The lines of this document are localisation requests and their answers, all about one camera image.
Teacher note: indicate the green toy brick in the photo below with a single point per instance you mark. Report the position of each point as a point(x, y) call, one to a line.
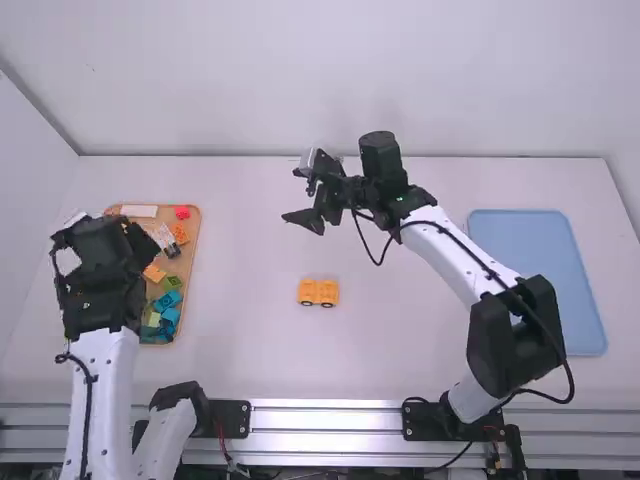
point(174, 282)

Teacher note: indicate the pile of toy bricks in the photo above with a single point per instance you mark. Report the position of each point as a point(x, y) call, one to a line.
point(167, 302)

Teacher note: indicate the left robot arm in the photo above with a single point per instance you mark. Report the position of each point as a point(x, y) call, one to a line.
point(100, 400)

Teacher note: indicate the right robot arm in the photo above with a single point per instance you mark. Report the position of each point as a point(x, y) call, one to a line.
point(450, 250)

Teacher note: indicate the tan tray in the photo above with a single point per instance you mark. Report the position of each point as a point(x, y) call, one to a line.
point(190, 270)

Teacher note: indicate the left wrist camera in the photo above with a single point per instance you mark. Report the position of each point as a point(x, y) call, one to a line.
point(77, 217)

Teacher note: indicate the yellow toy car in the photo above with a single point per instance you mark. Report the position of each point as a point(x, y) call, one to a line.
point(320, 289)

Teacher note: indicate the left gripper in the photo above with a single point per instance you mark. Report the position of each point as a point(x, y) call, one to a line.
point(100, 245)

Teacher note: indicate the blue mat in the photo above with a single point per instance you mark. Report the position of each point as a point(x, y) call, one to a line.
point(540, 260)

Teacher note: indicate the clear toy brick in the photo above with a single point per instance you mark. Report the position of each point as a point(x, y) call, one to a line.
point(162, 235)

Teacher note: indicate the red toy brick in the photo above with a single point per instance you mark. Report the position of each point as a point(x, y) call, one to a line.
point(183, 213)

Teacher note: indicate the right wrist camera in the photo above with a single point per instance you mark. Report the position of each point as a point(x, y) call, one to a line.
point(306, 161)

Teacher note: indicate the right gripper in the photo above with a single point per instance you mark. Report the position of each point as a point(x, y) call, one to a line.
point(340, 190)

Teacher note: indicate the silver rails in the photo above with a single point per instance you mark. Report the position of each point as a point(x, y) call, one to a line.
point(325, 430)

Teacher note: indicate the white toy brick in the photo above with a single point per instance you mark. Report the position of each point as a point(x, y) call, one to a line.
point(139, 210)

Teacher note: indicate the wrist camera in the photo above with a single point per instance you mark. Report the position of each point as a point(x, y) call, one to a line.
point(306, 161)
point(77, 217)

